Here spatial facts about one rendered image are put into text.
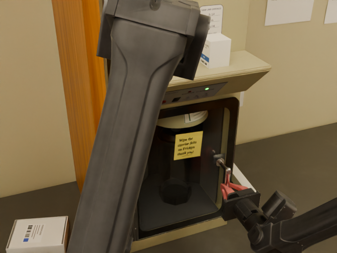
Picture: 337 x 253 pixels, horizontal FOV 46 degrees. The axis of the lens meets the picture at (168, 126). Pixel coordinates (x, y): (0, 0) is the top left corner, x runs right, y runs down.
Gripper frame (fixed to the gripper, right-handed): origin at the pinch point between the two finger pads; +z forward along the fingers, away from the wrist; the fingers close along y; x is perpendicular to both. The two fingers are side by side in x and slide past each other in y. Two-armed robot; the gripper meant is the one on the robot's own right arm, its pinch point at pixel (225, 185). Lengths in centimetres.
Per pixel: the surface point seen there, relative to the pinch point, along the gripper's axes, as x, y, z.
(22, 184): 20, 53, 48
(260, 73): -34.8, -2.8, -5.2
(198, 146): -12.1, 6.7, 4.0
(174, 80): -36.5, 18.1, -5.7
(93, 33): -47, 33, -3
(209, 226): 19.3, 0.9, 5.1
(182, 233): 18.9, 10.0, 5.0
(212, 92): -29.2, 6.0, 0.1
